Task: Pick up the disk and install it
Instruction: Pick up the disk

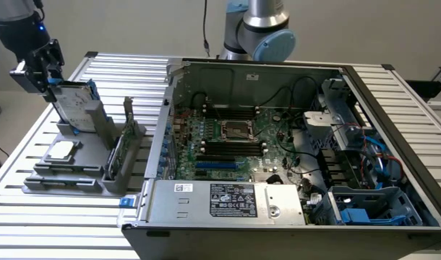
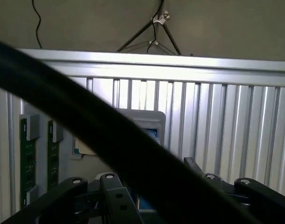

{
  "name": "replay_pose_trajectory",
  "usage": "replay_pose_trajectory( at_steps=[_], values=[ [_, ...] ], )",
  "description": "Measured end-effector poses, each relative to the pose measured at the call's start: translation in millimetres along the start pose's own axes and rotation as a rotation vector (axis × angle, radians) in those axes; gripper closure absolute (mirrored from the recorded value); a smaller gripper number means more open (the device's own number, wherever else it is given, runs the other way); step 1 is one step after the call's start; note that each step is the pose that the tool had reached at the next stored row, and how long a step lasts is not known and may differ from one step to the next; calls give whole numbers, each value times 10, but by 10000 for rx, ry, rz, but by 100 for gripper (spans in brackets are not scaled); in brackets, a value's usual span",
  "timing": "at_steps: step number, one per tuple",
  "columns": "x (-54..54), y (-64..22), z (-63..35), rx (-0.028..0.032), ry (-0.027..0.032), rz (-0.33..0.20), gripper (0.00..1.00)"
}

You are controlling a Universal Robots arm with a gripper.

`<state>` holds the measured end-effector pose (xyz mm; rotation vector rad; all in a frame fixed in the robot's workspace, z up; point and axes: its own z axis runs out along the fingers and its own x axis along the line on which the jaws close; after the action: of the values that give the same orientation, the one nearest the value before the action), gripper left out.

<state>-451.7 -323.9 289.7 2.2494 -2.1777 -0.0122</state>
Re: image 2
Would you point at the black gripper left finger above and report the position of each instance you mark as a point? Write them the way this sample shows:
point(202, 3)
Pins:
point(114, 200)

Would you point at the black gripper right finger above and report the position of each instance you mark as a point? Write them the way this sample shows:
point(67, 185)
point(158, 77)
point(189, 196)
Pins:
point(268, 200)

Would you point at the grey parts rack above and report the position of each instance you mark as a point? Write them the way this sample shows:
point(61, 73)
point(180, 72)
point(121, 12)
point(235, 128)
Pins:
point(67, 168)

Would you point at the beige CPU chip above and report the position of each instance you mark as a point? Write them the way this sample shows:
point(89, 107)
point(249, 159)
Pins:
point(85, 147)

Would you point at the green RAM stick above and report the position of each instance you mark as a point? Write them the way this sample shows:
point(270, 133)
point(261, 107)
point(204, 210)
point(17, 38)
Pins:
point(54, 158)
point(29, 158)

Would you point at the aluminium table edge rail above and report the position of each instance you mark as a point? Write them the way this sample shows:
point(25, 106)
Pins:
point(180, 67)

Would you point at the black camera tripod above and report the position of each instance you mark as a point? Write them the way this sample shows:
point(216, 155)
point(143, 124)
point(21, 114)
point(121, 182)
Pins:
point(171, 37)

